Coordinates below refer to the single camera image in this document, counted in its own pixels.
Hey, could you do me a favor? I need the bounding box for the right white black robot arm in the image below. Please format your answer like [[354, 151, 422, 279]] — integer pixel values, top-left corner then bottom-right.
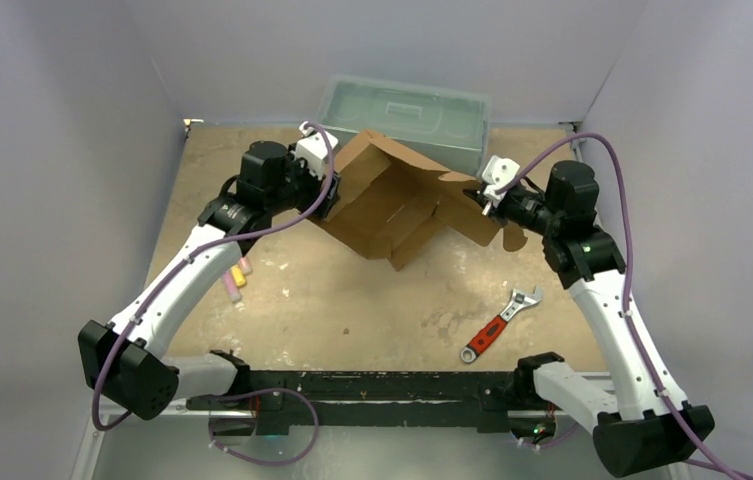
[[477, 156, 715, 478]]

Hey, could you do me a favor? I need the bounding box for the red handled adjustable wrench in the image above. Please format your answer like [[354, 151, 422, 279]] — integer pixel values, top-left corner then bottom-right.
[[459, 285, 543, 364]]

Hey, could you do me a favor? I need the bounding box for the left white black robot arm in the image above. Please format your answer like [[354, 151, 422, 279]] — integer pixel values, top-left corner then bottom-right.
[[78, 132, 340, 431]]

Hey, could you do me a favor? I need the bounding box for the yellow highlighter marker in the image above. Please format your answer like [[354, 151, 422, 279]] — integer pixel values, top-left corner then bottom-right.
[[229, 266, 247, 289]]

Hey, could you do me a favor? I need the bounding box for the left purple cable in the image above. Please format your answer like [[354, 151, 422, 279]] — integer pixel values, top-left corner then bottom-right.
[[89, 120, 338, 433]]

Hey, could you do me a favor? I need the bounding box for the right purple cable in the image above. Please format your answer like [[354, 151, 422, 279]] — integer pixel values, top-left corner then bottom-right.
[[495, 131, 753, 480]]

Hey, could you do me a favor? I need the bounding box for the orange pink highlighter marker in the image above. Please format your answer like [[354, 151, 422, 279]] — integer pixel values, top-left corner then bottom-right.
[[237, 257, 253, 276]]

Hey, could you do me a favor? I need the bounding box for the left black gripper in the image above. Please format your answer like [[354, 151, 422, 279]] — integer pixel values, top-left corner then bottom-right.
[[266, 144, 338, 219]]

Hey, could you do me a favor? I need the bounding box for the brown cardboard box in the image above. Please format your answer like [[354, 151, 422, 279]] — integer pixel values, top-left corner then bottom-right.
[[315, 130, 527, 271]]

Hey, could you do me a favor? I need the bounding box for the black metal base rail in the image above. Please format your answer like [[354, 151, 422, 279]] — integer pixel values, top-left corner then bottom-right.
[[186, 370, 564, 441]]

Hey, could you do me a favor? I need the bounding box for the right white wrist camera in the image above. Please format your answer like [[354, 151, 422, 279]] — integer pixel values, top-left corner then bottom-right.
[[480, 155, 520, 198]]

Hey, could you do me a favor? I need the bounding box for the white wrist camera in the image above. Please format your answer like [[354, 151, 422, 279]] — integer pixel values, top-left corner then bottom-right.
[[293, 124, 339, 180], [480, 155, 520, 198]]

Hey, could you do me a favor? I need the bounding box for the translucent green plastic toolbox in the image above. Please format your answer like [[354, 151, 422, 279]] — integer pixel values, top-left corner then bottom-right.
[[316, 75, 492, 176]]

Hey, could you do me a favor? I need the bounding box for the purple highlighter marker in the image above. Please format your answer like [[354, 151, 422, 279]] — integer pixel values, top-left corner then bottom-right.
[[221, 270, 242, 304]]

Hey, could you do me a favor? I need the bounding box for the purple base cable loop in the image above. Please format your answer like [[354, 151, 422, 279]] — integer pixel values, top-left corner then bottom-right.
[[208, 387, 321, 468]]

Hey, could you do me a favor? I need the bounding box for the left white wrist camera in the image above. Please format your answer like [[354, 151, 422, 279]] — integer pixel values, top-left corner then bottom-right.
[[293, 124, 339, 180]]

